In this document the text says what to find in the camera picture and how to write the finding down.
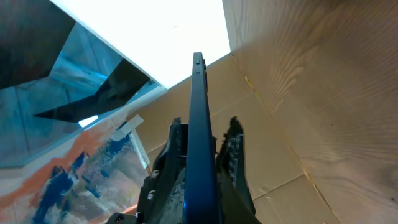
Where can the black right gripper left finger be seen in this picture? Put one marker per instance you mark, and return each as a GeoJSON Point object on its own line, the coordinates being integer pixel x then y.
{"type": "Point", "coordinates": [161, 198]}

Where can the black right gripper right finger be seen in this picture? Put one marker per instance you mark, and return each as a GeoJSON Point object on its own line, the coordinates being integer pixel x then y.
{"type": "Point", "coordinates": [236, 202]}

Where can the blue smartphone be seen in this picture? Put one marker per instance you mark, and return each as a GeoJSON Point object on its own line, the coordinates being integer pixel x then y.
{"type": "Point", "coordinates": [201, 199]}

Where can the brown cardboard panel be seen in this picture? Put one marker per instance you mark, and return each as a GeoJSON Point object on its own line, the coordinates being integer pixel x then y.
{"type": "Point", "coordinates": [281, 191]}

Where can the abstract painted canvas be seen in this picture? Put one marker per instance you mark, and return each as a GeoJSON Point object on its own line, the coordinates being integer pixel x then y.
{"type": "Point", "coordinates": [84, 180]}

